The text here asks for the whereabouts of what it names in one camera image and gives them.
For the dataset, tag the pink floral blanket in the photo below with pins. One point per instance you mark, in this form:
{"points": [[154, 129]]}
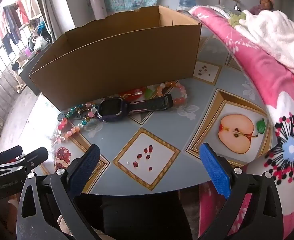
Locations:
{"points": [[267, 80]]}

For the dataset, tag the fruit print tablecloth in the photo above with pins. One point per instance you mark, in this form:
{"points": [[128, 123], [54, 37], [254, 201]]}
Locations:
{"points": [[162, 122]]}

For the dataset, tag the hanging clothes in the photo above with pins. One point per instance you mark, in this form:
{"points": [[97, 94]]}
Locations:
{"points": [[11, 22]]}

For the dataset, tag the brown cardboard box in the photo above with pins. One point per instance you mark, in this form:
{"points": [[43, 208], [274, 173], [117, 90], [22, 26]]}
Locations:
{"points": [[116, 62]]}

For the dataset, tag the pale green knitted cloth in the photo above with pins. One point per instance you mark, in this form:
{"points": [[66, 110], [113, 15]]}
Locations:
{"points": [[237, 20]]}

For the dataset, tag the white paper roll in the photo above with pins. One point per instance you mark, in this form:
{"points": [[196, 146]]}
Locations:
{"points": [[96, 5]]}

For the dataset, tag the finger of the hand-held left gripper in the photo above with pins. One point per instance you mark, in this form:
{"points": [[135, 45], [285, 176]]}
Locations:
{"points": [[6, 155], [35, 157]]}

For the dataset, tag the white plastic bag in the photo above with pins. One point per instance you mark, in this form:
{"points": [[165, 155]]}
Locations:
{"points": [[40, 42]]}

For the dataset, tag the white fluffy blanket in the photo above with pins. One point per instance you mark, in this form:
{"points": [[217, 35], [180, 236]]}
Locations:
{"points": [[277, 35]]}

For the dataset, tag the small gold pendant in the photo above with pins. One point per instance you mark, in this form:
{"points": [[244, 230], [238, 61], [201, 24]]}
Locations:
{"points": [[127, 95]]}

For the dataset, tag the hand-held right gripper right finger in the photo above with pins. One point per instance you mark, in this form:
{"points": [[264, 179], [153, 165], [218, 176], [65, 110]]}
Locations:
{"points": [[214, 170]]}

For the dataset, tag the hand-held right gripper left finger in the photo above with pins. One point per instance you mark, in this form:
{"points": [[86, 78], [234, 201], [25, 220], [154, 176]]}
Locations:
{"points": [[86, 165]]}

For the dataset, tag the person's black trouser legs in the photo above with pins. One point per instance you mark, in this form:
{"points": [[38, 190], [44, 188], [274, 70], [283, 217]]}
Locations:
{"points": [[142, 215]]}

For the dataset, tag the black smart watch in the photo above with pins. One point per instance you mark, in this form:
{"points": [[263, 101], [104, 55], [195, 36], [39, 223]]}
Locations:
{"points": [[111, 107]]}

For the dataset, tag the dark grey cabinet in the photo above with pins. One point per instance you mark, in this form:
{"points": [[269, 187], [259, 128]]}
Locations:
{"points": [[26, 67]]}

